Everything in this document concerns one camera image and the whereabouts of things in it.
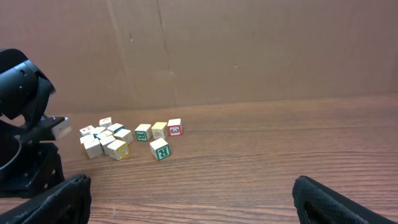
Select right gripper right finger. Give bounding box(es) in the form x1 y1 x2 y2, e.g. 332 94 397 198
292 175 397 224

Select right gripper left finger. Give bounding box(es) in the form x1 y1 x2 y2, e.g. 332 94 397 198
1 174 91 224

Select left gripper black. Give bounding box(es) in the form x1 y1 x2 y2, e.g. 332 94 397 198
1 116 65 198

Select blue-sided block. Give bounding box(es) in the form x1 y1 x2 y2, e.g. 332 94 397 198
99 135 116 155

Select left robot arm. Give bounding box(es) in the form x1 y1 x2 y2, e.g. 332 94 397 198
1 49 68 198

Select white block orange side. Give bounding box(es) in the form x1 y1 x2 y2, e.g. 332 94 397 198
83 138 103 159

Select white block lower left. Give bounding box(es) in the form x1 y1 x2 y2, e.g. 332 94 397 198
80 134 95 150

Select left red circle block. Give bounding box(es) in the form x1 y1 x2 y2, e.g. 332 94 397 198
80 125 94 137

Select white block blue print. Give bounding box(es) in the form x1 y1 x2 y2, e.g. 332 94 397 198
90 126 106 137

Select yellow-sided block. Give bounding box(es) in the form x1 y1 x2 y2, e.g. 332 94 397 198
107 139 129 161

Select white block centre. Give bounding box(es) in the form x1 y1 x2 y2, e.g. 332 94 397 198
95 130 113 140

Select top red picture block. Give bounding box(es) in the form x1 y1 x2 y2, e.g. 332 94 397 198
99 117 113 128

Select green letter B block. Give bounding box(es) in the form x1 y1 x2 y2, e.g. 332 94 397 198
134 124 152 141

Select green letter R block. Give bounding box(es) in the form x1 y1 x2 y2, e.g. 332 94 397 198
150 138 171 160

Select yellow top block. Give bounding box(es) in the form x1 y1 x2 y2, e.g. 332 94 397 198
152 121 169 139

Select red-sided block far right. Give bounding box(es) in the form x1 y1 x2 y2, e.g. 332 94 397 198
167 118 183 136

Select cardboard backdrop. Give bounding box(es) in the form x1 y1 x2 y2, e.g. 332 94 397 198
1 1 397 113

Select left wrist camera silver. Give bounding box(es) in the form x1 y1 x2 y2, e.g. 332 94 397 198
51 117 72 140

